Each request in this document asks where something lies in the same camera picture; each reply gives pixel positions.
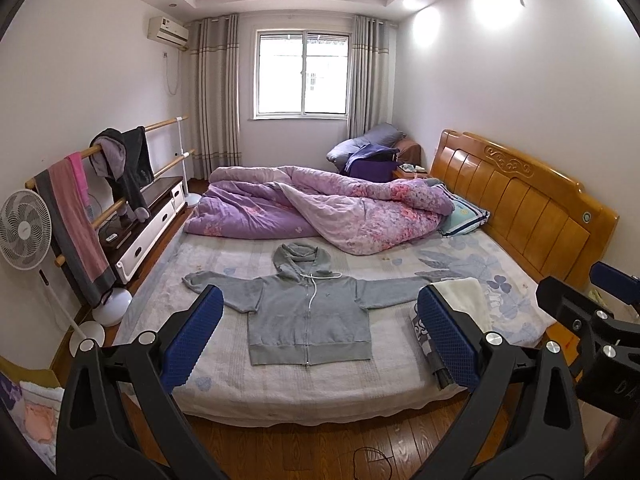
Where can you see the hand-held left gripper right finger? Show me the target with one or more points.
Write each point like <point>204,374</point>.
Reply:
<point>447,335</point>

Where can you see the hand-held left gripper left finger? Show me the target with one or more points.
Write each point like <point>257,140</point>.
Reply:
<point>192,335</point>

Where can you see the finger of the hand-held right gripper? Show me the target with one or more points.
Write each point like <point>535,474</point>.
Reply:
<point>565,310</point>
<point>617,280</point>

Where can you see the white button jacket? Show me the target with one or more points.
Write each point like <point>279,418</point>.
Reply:
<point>465,295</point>

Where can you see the grey zip hoodie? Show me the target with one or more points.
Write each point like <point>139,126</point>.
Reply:
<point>305,320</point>

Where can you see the grey printed folded garment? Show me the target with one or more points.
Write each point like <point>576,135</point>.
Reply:
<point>422,340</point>

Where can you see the bed with floral sheet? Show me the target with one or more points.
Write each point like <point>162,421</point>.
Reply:
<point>280,385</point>

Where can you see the wooden headboard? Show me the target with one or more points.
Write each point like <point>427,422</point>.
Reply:
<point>520,205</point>

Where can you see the teal striped pillow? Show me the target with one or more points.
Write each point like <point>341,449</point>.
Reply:
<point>465,217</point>

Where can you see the dark and white cabinet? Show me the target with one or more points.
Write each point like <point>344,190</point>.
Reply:
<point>150,220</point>

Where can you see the purple floral quilt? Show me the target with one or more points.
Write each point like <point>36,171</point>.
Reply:
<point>250,215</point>

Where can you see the grey and pink blanket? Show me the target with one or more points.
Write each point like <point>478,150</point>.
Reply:
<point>70,225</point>

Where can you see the wooden nightstand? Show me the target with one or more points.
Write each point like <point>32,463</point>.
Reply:
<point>402,175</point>

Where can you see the dark hanging jacket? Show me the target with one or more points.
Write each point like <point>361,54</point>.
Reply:
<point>135,175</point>

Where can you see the tissue box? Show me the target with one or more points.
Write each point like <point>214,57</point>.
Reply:
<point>412,166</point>

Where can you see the pink cloth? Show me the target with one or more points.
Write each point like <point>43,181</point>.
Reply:
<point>39,422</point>

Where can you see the dark purple cloth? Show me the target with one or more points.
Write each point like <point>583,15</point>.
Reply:
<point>372,165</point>

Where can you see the brown chair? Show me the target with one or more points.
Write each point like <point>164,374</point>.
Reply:
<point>411,150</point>

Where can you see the pink towel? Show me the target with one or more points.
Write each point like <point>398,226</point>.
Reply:
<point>77,172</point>

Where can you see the white standing fan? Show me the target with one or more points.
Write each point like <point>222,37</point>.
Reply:
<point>22,230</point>

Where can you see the wooden double-bar stand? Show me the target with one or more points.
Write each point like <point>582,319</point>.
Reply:
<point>160,123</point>

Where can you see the window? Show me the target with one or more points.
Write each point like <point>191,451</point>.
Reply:
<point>302,75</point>

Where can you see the ceiling light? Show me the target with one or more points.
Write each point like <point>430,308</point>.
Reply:
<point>410,2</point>

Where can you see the wall air conditioner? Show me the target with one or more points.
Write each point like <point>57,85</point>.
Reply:
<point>168,32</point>

